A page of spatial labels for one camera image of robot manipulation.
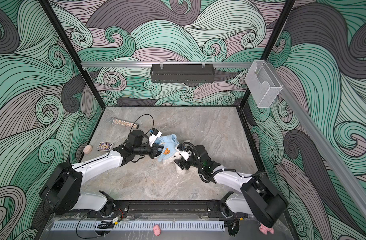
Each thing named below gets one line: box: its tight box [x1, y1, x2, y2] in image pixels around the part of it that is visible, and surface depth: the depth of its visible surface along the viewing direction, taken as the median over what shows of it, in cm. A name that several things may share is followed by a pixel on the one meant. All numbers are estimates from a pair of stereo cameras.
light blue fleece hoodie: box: [155, 134, 180, 162], surface depth 79 cm
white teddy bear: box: [162, 151, 186, 176], surface depth 79 cm
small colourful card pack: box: [96, 142, 114, 152], surface depth 97 cm
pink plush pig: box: [259, 224, 275, 235], surface depth 67 cm
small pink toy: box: [153, 224, 162, 237], surface depth 67 cm
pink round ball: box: [83, 144, 93, 155], surface depth 95 cm
